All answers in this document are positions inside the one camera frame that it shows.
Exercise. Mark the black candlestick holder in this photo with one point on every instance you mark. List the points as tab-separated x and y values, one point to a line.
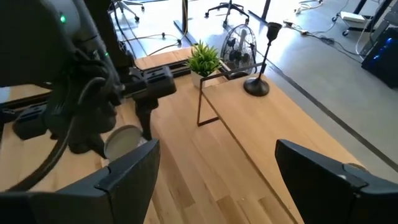
256	87

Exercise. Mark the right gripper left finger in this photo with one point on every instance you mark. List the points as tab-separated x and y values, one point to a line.
124	193

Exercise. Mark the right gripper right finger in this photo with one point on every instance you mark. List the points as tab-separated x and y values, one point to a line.
326	199

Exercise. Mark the green plant in white pot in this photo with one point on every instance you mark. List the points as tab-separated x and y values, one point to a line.
203	60

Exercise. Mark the black aluminium station frame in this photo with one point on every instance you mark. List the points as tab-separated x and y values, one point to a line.
177	69

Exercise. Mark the white box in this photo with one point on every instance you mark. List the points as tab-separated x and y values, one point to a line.
353	17

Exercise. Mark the black desk leg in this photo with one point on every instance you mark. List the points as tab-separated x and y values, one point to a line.
185	12

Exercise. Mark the wooden shelf riser black frame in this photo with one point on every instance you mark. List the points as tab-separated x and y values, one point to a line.
264	124

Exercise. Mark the black desk frame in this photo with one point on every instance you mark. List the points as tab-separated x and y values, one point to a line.
377	18

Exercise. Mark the white power strip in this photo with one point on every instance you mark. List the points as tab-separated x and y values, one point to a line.
303	31

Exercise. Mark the black computer tower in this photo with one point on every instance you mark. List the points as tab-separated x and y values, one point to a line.
382	62

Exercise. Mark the black floor fan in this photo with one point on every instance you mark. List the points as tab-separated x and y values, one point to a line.
237	49

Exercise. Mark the black office chair base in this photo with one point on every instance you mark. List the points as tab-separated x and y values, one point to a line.
229	7

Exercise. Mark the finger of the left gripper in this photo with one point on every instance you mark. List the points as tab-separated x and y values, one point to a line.
85	145
146	119

